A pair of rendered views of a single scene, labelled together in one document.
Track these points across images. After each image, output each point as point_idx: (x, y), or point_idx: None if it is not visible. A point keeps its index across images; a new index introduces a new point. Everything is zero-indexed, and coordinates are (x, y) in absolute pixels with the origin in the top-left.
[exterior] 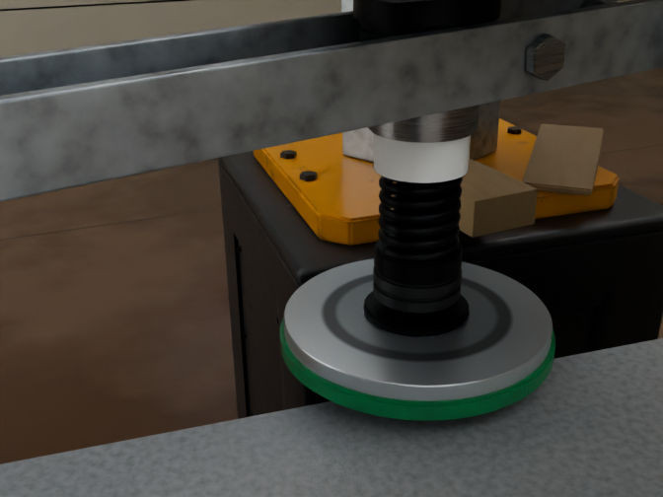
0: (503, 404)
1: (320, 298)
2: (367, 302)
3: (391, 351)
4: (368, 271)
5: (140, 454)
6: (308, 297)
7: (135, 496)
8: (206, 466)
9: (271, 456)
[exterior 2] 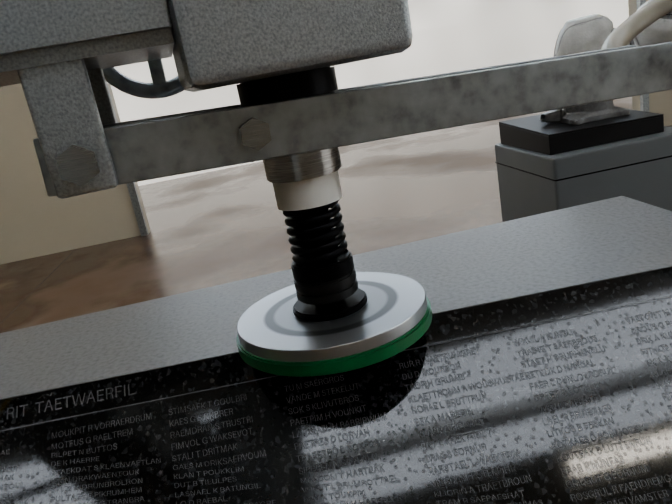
0: None
1: (396, 309)
2: (363, 297)
3: (361, 283)
4: (347, 332)
5: (515, 290)
6: (405, 309)
7: (508, 278)
8: (475, 289)
9: (440, 295)
